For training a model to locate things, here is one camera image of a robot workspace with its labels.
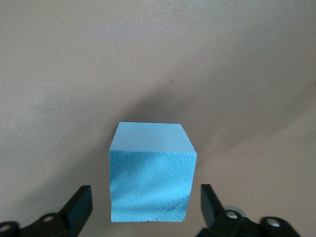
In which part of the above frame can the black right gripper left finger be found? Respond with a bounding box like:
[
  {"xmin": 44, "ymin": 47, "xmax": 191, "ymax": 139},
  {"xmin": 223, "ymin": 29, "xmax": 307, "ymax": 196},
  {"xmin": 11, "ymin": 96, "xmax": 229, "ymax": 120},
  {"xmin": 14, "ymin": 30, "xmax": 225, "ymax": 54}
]
[{"xmin": 0, "ymin": 185, "xmax": 93, "ymax": 237}]

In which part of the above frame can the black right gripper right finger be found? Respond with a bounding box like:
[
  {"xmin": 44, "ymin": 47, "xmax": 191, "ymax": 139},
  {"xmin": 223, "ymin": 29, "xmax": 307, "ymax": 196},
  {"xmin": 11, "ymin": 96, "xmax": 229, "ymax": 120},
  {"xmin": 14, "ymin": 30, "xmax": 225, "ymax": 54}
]
[{"xmin": 197, "ymin": 184, "xmax": 301, "ymax": 237}]

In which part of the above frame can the light blue foam cube block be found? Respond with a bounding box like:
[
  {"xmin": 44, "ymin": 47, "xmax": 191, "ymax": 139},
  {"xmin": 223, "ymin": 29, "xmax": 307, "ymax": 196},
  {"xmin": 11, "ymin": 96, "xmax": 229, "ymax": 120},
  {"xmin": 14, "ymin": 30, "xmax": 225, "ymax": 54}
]
[{"xmin": 108, "ymin": 121, "xmax": 198, "ymax": 223}]

